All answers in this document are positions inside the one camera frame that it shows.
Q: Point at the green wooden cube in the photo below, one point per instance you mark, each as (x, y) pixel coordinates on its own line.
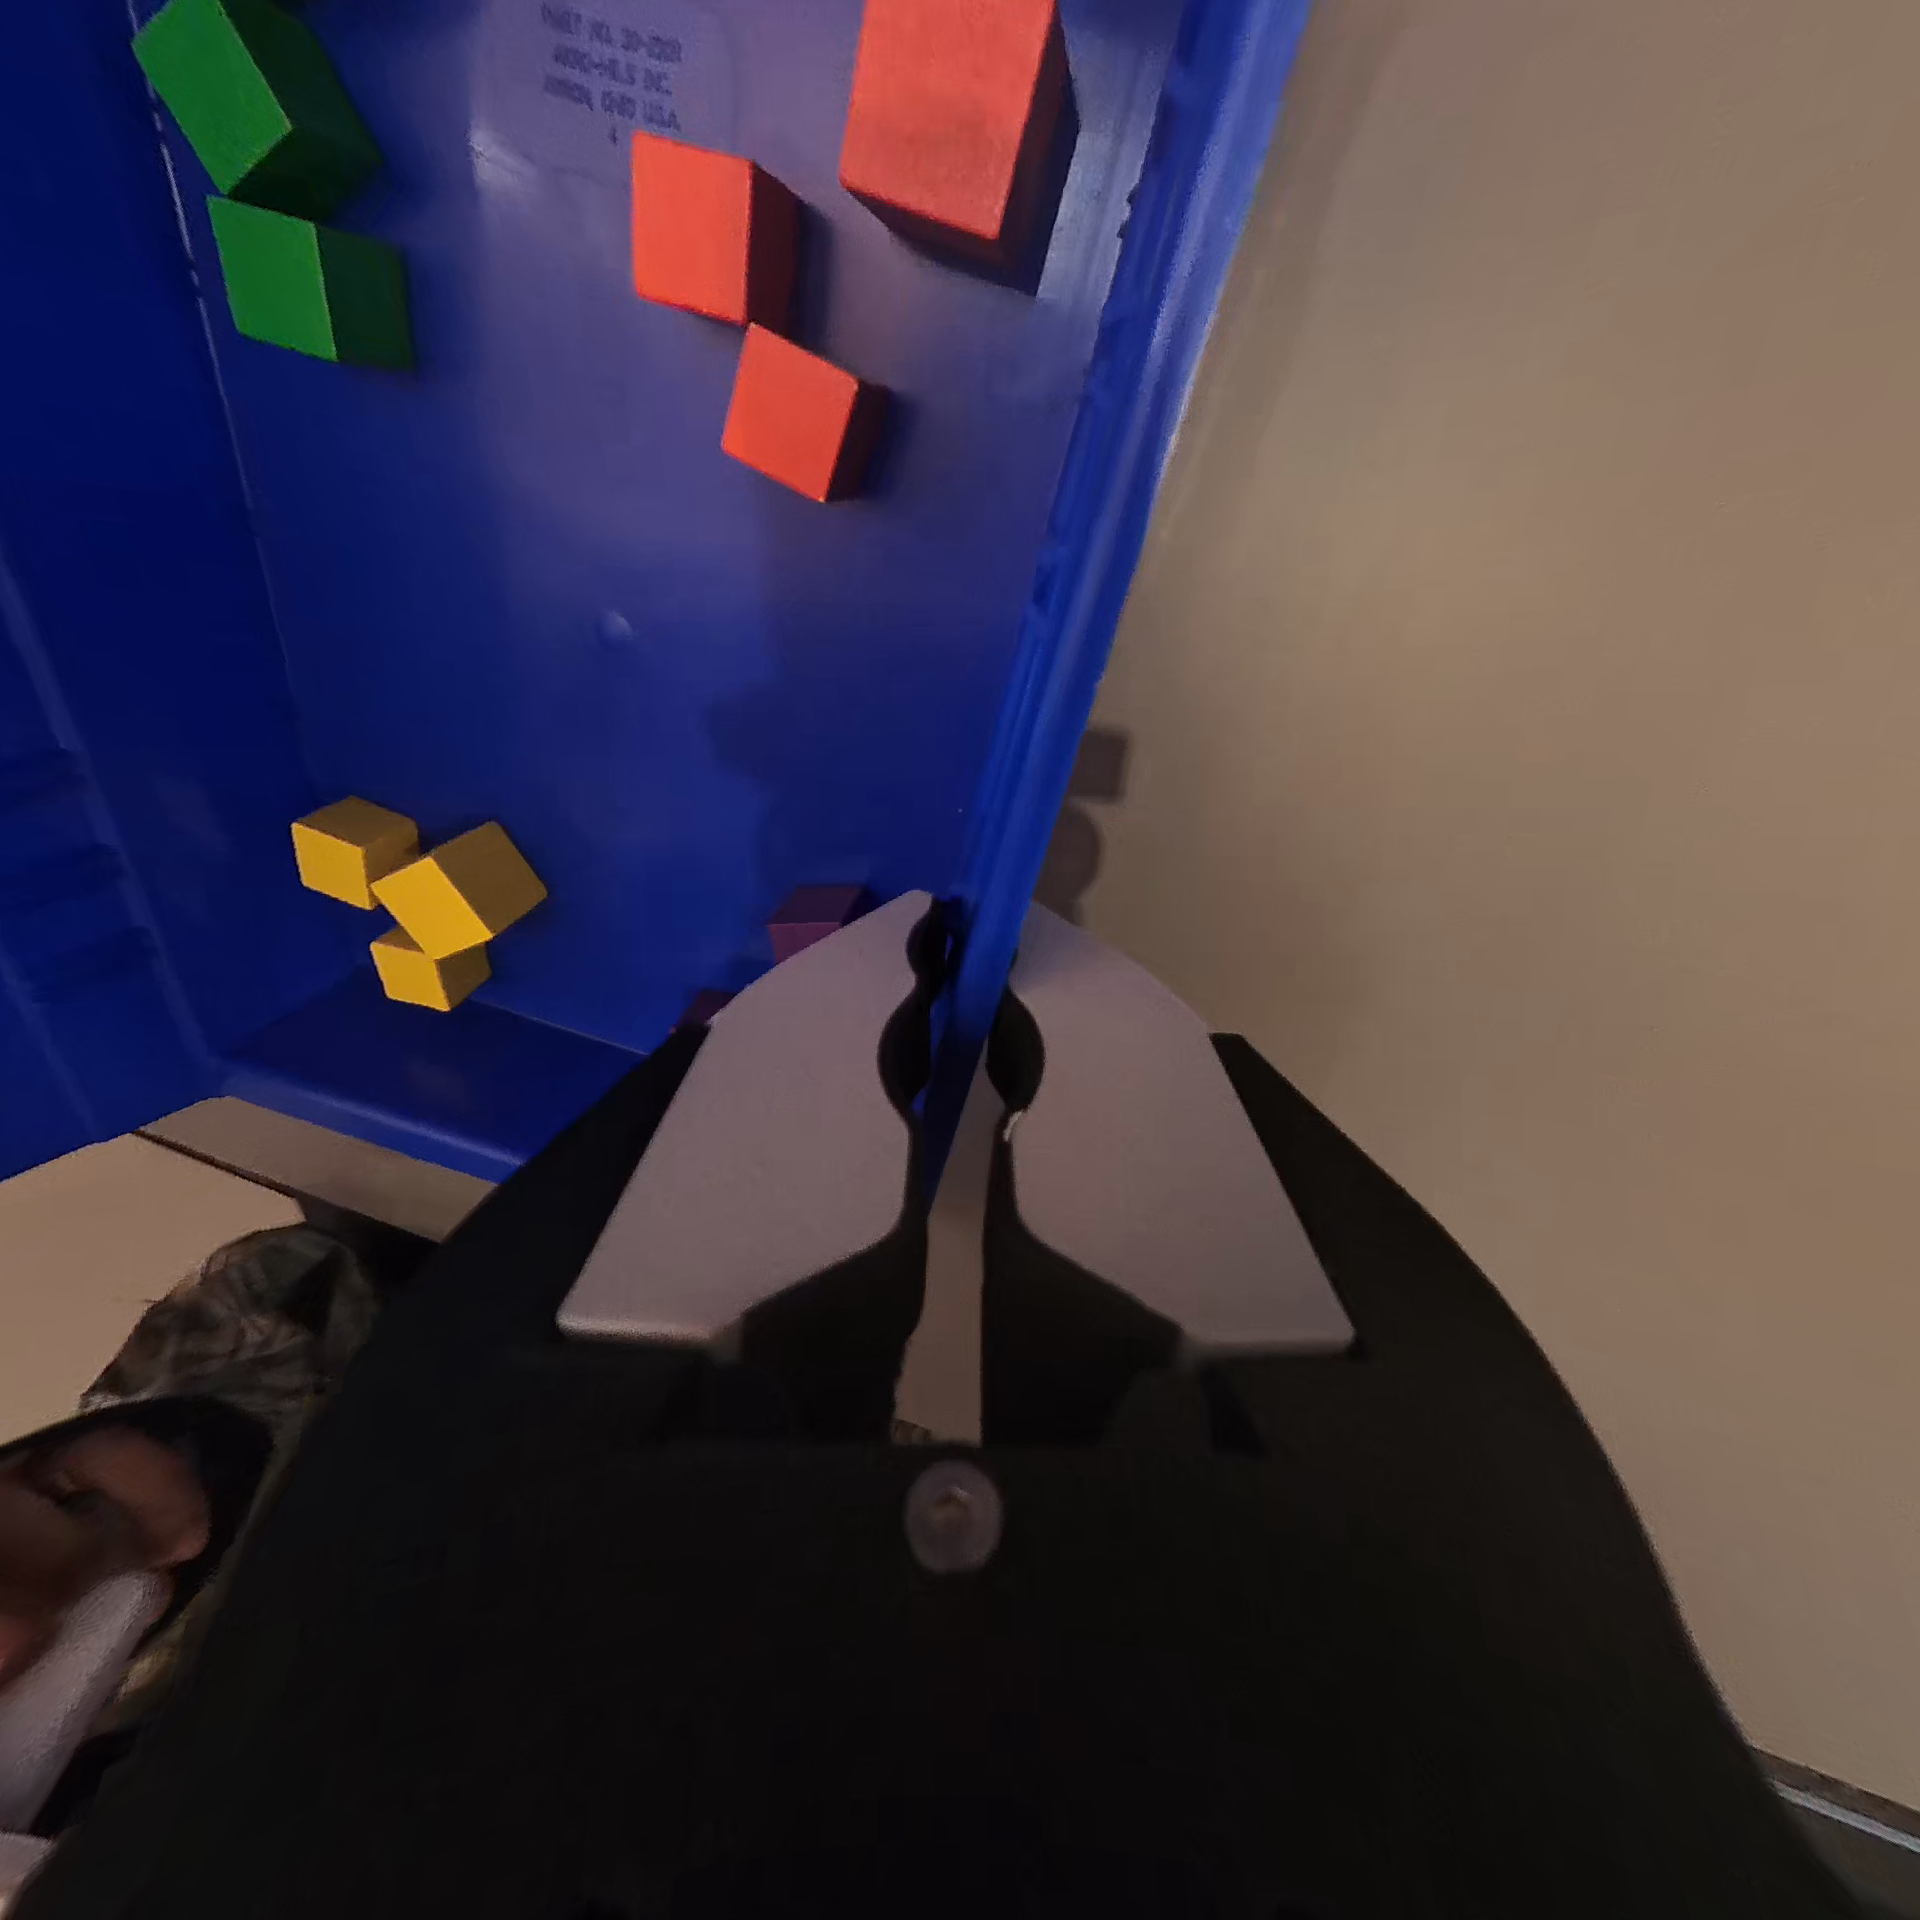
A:
(271, 275)
(208, 80)

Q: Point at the blue plastic container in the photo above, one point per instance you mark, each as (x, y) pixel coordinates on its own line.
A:
(528, 605)

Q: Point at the person's left forearm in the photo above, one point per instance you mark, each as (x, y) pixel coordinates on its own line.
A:
(239, 1319)

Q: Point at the person's left hand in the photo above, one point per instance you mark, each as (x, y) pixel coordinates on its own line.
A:
(85, 1501)

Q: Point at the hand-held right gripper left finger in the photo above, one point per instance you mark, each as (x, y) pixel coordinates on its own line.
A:
(753, 1156)

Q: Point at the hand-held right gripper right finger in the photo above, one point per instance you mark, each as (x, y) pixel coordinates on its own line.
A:
(1166, 1182)

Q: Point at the red wooden cube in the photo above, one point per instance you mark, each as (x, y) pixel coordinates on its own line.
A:
(691, 225)
(941, 101)
(784, 411)

